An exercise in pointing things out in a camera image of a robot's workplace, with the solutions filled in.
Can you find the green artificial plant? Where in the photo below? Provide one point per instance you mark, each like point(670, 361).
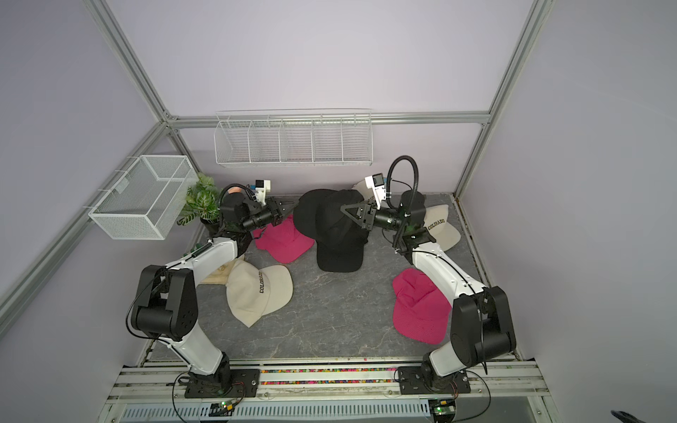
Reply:
point(200, 202)

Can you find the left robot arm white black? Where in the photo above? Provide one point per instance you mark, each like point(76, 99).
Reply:
point(166, 308)

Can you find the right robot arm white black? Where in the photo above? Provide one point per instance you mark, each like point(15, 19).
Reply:
point(481, 322)

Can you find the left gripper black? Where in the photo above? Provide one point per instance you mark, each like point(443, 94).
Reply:
point(274, 211)

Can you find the green circuit board left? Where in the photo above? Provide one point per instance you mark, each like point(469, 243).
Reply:
point(221, 409)

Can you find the white slotted cable duct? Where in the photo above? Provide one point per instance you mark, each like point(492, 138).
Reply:
point(295, 411)

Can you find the white wire cube basket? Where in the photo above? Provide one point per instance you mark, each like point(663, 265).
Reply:
point(146, 200)

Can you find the green circuit board right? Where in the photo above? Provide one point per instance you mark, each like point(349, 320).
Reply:
point(442, 409)

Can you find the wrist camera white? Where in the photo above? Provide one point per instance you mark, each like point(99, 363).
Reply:
point(375, 184)
point(262, 189)

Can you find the black cap with white label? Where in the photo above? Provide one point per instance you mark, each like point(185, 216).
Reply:
point(342, 253)

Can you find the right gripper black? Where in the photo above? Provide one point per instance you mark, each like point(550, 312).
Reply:
point(368, 218)

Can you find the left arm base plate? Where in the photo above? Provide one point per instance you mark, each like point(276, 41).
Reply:
point(233, 383)

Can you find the pink cap left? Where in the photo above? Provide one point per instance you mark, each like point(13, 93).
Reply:
point(283, 242)

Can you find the cream cap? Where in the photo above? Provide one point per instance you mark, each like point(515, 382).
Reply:
point(253, 293)
point(364, 190)
point(438, 225)

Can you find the black plant pot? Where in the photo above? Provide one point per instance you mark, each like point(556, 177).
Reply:
point(215, 229)

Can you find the green circuit board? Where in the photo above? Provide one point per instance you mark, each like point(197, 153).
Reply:
point(221, 409)
point(442, 409)

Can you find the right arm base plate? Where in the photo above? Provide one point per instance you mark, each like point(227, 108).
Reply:
point(420, 380)

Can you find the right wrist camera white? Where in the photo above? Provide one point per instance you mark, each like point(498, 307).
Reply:
point(375, 184)

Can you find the pink cap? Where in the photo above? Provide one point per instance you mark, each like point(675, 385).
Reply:
point(421, 311)
point(283, 242)

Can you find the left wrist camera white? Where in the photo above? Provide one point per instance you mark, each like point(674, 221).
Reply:
point(262, 189)

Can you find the pink cap right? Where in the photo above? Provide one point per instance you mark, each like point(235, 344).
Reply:
point(421, 311)

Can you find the long white wire shelf basket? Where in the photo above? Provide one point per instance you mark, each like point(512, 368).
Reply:
point(294, 137)

